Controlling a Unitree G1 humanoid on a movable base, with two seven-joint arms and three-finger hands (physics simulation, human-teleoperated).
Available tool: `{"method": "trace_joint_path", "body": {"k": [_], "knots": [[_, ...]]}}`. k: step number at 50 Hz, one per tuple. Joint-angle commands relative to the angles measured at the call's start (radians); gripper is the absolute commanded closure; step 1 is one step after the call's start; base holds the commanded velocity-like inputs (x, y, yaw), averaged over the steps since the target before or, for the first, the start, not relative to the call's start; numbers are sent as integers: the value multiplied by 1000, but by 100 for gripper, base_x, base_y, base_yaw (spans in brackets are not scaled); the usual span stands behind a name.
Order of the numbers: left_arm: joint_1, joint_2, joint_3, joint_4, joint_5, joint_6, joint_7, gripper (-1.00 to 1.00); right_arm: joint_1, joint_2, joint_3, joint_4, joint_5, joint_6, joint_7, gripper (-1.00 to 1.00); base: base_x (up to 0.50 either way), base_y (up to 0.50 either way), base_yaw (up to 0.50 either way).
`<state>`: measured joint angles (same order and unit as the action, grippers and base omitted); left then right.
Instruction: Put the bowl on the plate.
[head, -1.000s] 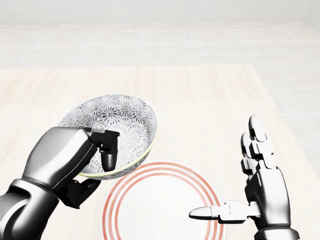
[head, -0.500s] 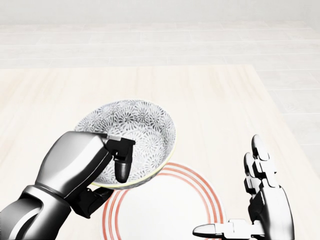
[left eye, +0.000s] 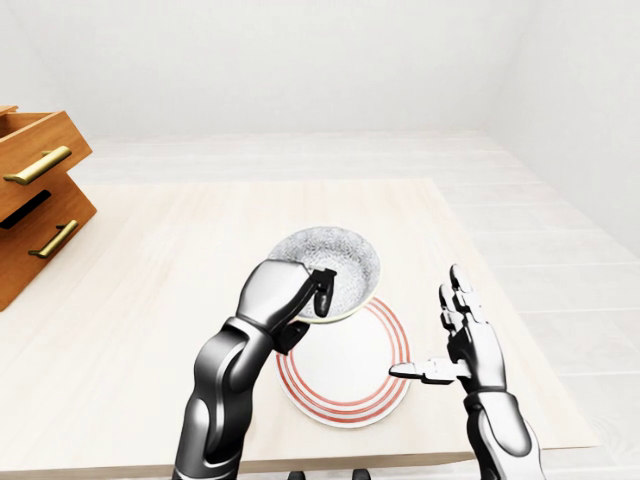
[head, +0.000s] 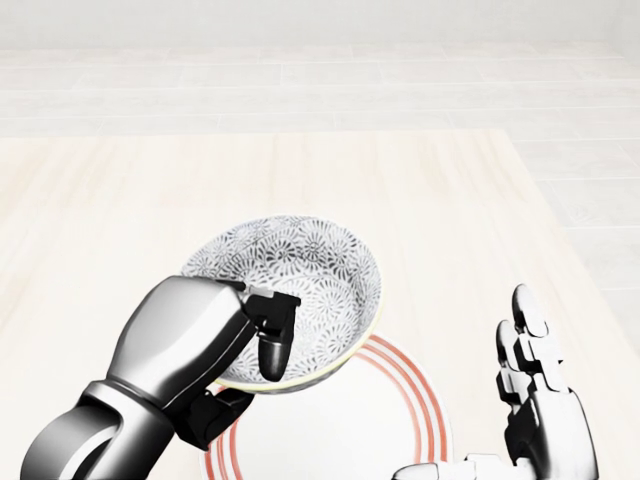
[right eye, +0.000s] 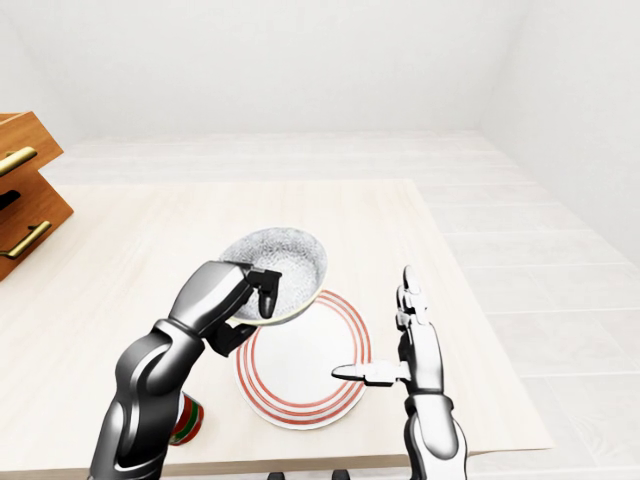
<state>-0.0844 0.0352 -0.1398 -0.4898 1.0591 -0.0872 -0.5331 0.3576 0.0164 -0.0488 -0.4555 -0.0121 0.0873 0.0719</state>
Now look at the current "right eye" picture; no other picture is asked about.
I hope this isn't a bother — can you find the silver robot left hand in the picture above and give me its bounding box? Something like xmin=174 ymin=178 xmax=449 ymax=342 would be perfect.
xmin=168 ymin=260 xmax=283 ymax=358

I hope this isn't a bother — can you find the silver robot right hand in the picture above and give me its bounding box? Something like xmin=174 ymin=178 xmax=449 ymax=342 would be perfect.
xmin=332 ymin=264 xmax=446 ymax=398

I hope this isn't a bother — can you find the patterned black and white bowl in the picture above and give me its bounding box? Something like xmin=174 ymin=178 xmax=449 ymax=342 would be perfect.
xmin=218 ymin=227 xmax=330 ymax=328

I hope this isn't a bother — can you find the white plate with red rings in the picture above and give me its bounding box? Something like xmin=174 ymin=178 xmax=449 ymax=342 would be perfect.
xmin=234 ymin=288 xmax=373 ymax=431

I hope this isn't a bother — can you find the red and green tin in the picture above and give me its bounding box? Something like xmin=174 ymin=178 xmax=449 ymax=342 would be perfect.
xmin=169 ymin=392 xmax=206 ymax=447

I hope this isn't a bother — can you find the wooden cabinet drawer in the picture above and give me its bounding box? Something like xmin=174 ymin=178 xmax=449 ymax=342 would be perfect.
xmin=0 ymin=172 xmax=76 ymax=283
xmin=0 ymin=111 xmax=66 ymax=175

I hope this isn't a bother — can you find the wooden cabinet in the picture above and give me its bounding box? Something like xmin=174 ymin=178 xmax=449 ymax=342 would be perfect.
xmin=0 ymin=111 xmax=76 ymax=283

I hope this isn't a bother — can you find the brass drawer handle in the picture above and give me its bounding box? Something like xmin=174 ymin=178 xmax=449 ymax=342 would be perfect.
xmin=0 ymin=146 xmax=39 ymax=178
xmin=0 ymin=220 xmax=53 ymax=261

